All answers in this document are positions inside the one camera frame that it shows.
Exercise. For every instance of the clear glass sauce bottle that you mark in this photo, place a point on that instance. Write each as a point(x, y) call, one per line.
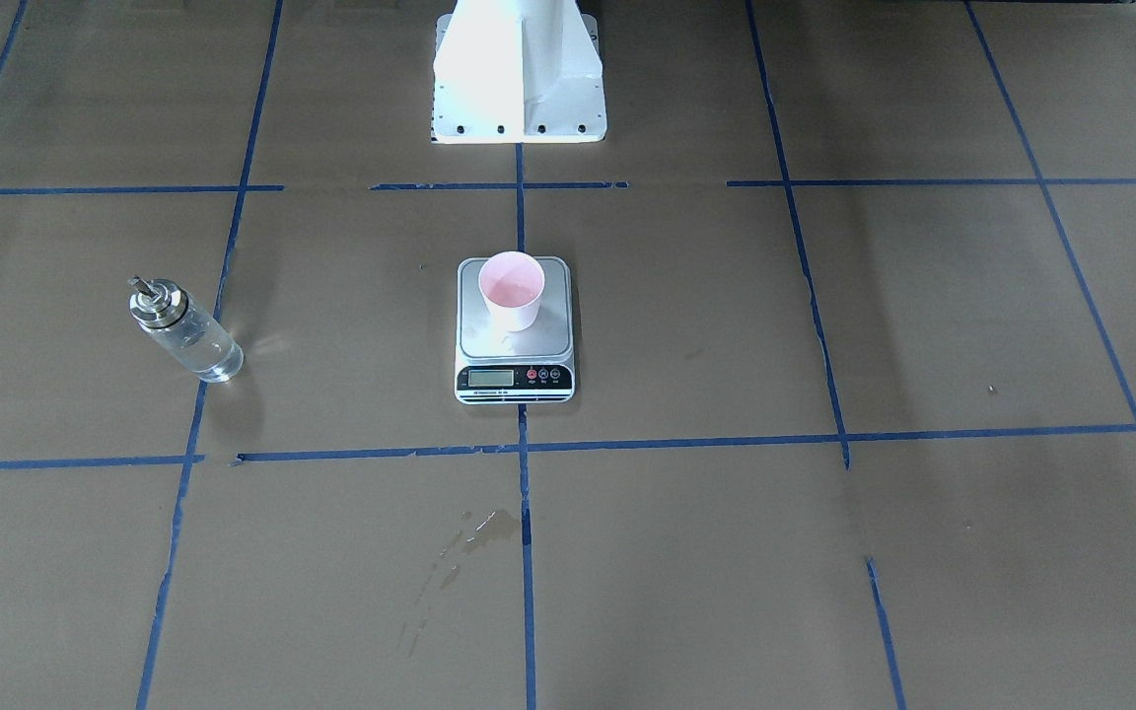
point(169, 315)

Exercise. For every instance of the silver digital kitchen scale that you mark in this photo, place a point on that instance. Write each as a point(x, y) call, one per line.
point(495, 365)

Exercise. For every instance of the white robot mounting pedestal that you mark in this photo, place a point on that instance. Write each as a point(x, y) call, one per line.
point(508, 72)

